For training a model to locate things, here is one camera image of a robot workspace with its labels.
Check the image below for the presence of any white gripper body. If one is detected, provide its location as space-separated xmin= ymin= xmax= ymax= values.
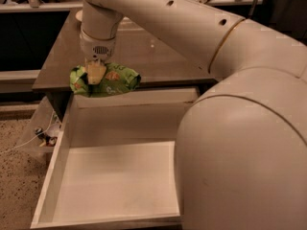
xmin=80 ymin=28 xmax=116 ymax=61

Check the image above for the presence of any grey drawer cabinet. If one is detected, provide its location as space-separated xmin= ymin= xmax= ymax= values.
xmin=33 ymin=8 xmax=216 ymax=117

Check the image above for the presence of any open white drawer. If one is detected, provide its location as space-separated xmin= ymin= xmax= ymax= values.
xmin=31 ymin=87 xmax=199 ymax=230

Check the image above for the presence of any clear plastic bin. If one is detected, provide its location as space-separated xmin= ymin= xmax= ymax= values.
xmin=15 ymin=97 xmax=61 ymax=154

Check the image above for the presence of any white ceramic bowl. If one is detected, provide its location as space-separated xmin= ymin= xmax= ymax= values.
xmin=75 ymin=10 xmax=83 ymax=22

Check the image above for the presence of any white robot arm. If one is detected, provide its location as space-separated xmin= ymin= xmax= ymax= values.
xmin=84 ymin=0 xmax=307 ymax=230

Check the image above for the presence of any white cable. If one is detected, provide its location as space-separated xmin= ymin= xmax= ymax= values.
xmin=0 ymin=112 xmax=60 ymax=156

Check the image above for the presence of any metal tripod pole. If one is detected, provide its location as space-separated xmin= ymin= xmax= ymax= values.
xmin=248 ymin=0 xmax=258 ymax=19

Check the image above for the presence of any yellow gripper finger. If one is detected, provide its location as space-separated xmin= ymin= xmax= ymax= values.
xmin=85 ymin=59 xmax=106 ymax=84

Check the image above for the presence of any green chip bag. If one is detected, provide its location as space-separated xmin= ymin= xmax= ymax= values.
xmin=70 ymin=63 xmax=141 ymax=98

